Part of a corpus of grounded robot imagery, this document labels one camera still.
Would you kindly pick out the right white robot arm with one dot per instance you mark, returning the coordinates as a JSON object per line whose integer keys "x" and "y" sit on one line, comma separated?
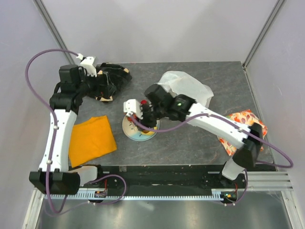
{"x": 246, "y": 138}

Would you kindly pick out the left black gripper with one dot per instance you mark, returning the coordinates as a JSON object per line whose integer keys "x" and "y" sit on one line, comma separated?
{"x": 106, "y": 90}

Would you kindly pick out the white plastic bag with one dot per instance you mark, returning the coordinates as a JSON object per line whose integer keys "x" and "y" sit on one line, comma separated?
{"x": 178, "y": 82}

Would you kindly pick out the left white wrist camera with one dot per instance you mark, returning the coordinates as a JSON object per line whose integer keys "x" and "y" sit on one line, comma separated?
{"x": 87, "y": 63}

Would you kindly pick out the orange folded cloth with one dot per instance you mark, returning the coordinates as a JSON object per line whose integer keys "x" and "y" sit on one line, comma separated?
{"x": 90, "y": 140}

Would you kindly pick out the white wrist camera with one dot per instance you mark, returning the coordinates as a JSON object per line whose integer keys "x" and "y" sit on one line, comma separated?
{"x": 87, "y": 63}
{"x": 132, "y": 107}

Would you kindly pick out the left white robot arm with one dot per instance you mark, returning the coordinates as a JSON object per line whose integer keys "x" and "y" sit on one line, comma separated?
{"x": 62, "y": 170}

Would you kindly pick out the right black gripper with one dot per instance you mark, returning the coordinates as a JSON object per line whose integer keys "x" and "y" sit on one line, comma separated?
{"x": 145, "y": 122}

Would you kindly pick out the cream and blue plate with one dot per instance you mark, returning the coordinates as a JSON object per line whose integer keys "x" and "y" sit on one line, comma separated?
{"x": 133, "y": 133}

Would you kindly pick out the floral orange cloth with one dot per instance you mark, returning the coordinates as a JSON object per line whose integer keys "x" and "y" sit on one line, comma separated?
{"x": 245, "y": 117}

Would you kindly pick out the yellow fake lemon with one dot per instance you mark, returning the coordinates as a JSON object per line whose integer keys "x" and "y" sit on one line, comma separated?
{"x": 145, "y": 131}

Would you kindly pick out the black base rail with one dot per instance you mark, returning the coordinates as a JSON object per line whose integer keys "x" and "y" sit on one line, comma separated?
{"x": 198, "y": 176}

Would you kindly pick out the red fake cherry bunch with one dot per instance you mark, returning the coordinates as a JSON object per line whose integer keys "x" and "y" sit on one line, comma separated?
{"x": 134, "y": 117}

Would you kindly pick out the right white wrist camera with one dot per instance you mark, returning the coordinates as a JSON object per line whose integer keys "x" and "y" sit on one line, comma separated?
{"x": 132, "y": 107}

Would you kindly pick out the grey stone mat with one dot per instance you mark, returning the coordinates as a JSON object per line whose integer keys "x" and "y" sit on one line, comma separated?
{"x": 188, "y": 144}

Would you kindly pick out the black patterned cloth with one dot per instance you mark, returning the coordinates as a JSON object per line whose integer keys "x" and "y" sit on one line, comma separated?
{"x": 123, "y": 77}

